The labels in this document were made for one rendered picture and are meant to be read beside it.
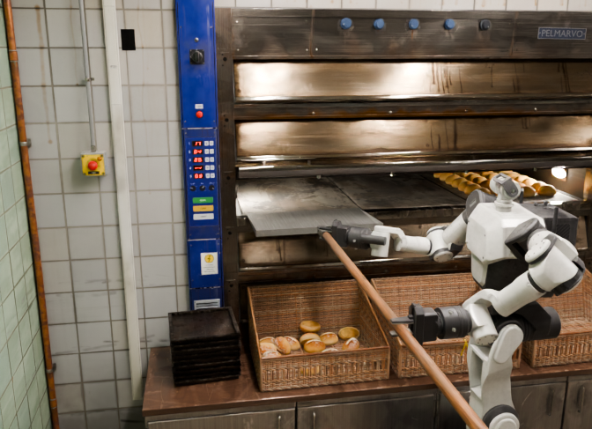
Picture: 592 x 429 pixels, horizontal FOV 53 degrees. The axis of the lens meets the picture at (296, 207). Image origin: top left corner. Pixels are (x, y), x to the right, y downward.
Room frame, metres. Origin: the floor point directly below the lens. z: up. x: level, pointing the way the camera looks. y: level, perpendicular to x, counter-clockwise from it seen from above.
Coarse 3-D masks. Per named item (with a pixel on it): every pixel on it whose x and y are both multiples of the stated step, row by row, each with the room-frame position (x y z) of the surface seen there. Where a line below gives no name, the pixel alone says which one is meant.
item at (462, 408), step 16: (352, 272) 1.90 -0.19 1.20; (368, 288) 1.75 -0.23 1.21; (384, 304) 1.62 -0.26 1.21; (400, 336) 1.45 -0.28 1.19; (416, 352) 1.35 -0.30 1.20; (432, 368) 1.26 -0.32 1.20; (448, 384) 1.19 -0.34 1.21; (448, 400) 1.16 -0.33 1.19; (464, 400) 1.13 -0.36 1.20; (464, 416) 1.09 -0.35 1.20
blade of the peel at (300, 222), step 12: (252, 216) 2.68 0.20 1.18; (264, 216) 2.68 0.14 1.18; (276, 216) 2.68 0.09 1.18; (288, 216) 2.68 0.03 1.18; (300, 216) 2.68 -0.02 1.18; (312, 216) 2.68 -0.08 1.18; (324, 216) 2.68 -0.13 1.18; (336, 216) 2.68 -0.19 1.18; (348, 216) 2.67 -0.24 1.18; (360, 216) 2.67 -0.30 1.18; (264, 228) 2.48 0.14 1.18; (276, 228) 2.48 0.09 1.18; (288, 228) 2.40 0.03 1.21; (300, 228) 2.41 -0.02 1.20; (312, 228) 2.42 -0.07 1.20; (372, 228) 2.47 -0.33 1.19
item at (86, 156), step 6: (84, 156) 2.48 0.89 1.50; (90, 156) 2.48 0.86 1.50; (96, 156) 2.49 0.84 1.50; (102, 156) 2.49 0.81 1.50; (84, 162) 2.48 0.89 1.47; (96, 162) 2.49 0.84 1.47; (102, 162) 2.49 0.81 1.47; (84, 168) 2.48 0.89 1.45; (102, 168) 2.49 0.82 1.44; (84, 174) 2.48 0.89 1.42; (90, 174) 2.48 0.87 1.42; (96, 174) 2.49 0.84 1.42; (102, 174) 2.49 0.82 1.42
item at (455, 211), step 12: (564, 204) 2.93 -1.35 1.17; (576, 204) 2.94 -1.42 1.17; (588, 204) 2.95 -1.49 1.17; (240, 216) 2.69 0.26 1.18; (372, 216) 2.76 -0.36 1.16; (384, 216) 2.77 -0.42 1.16; (396, 216) 2.78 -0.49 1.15; (408, 216) 2.79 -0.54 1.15; (420, 216) 2.80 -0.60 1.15; (432, 216) 2.81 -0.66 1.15; (444, 216) 2.82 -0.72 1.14
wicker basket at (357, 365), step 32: (256, 288) 2.63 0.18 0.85; (288, 288) 2.66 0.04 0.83; (320, 288) 2.68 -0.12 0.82; (352, 288) 2.71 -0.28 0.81; (256, 320) 2.59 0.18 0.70; (288, 320) 2.62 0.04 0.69; (320, 320) 2.64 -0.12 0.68; (352, 320) 2.67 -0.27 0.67; (256, 352) 2.22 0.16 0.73; (320, 352) 2.22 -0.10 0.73; (352, 352) 2.24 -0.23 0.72; (384, 352) 2.26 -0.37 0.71; (288, 384) 2.21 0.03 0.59; (320, 384) 2.21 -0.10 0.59
